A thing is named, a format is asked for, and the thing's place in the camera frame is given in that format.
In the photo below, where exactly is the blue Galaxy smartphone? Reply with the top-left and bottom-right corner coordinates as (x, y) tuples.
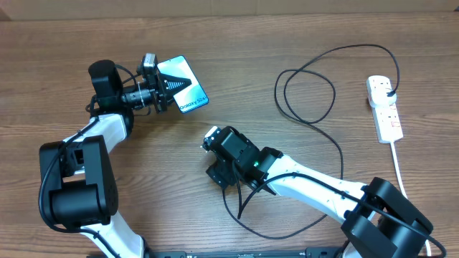
(158, 55), (209, 113)

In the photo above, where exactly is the black USB charging cable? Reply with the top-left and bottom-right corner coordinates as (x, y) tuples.
(221, 44), (401, 241)

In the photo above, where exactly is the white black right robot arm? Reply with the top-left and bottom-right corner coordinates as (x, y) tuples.
(202, 126), (433, 257)

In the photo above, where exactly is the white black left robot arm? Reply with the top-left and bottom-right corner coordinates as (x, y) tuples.
(38, 53), (209, 257)

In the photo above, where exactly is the white charger plug adapter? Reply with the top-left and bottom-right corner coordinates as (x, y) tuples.
(368, 87), (397, 108)

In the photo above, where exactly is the white power strip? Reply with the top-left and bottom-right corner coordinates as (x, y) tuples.
(365, 75), (404, 145)

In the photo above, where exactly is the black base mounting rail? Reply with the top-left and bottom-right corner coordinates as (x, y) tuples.
(147, 247), (343, 258)

